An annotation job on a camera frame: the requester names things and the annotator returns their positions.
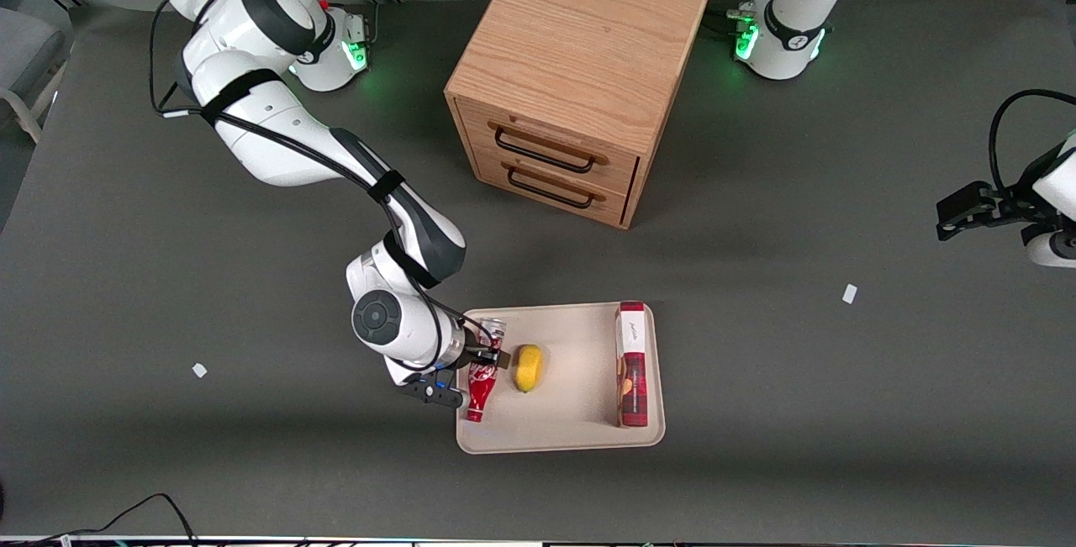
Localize black drawer handle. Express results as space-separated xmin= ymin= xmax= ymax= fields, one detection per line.
xmin=506 ymin=166 xmax=594 ymax=211
xmin=493 ymin=126 xmax=597 ymax=175

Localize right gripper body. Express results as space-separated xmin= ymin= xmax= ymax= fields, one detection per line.
xmin=444 ymin=325 xmax=494 ymax=375

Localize black cable at table edge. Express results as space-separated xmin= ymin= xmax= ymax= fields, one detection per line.
xmin=0 ymin=492 xmax=199 ymax=547

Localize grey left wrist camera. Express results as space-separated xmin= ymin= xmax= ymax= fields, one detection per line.
xmin=1023 ymin=226 xmax=1076 ymax=270

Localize red coke bottle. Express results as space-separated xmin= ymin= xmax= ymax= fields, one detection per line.
xmin=464 ymin=318 xmax=509 ymax=423

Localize beige plastic tray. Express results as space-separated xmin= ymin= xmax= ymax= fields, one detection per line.
xmin=455 ymin=302 xmax=667 ymax=455

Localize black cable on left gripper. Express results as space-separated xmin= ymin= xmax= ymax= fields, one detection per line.
xmin=989 ymin=89 xmax=1076 ymax=195

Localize red cookie box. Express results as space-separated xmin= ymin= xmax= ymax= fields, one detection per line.
xmin=614 ymin=302 xmax=651 ymax=429

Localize wooden drawer cabinet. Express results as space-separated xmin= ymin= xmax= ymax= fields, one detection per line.
xmin=444 ymin=0 xmax=714 ymax=231

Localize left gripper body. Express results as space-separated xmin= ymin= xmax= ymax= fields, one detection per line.
xmin=996 ymin=135 xmax=1076 ymax=226

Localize wooden drawer front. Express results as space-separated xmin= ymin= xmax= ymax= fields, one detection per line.
xmin=456 ymin=97 xmax=641 ymax=196
xmin=471 ymin=148 xmax=633 ymax=226

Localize yellow lemon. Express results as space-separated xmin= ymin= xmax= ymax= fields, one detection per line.
xmin=514 ymin=345 xmax=546 ymax=394

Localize black cable along right arm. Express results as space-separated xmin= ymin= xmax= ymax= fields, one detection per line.
xmin=149 ymin=0 xmax=473 ymax=365

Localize grey chair with white frame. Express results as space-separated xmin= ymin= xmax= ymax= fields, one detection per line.
xmin=0 ymin=8 xmax=68 ymax=145

